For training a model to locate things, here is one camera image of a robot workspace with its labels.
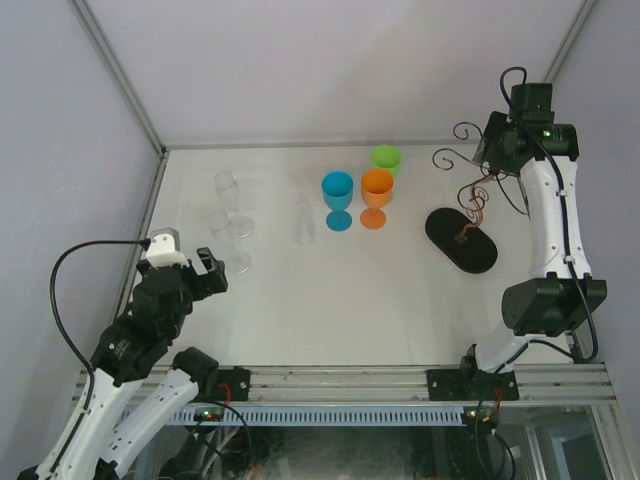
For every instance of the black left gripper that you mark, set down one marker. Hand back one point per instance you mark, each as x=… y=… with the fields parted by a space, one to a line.
x=214 y=280

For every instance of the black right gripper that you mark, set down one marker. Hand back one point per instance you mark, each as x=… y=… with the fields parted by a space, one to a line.
x=486 y=151

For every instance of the blue plastic wine glass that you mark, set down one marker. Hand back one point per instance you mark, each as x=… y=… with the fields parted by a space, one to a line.
x=337 y=190

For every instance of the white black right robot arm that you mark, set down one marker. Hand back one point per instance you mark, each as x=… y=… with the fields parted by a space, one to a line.
x=561 y=292

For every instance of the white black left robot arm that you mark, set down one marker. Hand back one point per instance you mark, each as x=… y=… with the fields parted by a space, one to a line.
x=94 y=444

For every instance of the clear upside-down glass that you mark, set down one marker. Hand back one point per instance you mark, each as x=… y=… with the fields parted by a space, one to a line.
x=303 y=226

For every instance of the green plastic wine glass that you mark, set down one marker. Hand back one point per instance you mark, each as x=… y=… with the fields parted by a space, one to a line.
x=387 y=158

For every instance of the orange plastic wine glass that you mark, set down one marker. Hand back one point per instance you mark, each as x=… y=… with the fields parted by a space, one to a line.
x=373 y=217

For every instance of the clear champagne flute front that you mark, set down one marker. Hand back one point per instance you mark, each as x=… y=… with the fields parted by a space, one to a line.
x=221 y=228

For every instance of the clear champagne flute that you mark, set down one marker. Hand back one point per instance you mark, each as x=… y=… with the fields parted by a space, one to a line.
x=221 y=228
x=227 y=188

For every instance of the clear champagne flute back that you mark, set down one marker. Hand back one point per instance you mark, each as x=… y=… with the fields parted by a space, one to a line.
x=227 y=188

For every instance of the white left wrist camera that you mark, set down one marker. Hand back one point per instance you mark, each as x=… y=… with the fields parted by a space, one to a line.
x=164 y=249

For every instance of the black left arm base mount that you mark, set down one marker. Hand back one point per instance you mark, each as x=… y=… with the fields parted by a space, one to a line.
x=227 y=385

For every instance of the blue slotted cable duct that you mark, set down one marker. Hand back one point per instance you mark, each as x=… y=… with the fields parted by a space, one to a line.
x=314 y=416

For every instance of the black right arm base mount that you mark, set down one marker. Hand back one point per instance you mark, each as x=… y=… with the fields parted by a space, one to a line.
x=454 y=385

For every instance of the aluminium front frame rail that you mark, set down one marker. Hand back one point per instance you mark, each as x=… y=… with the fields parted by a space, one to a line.
x=530 y=385

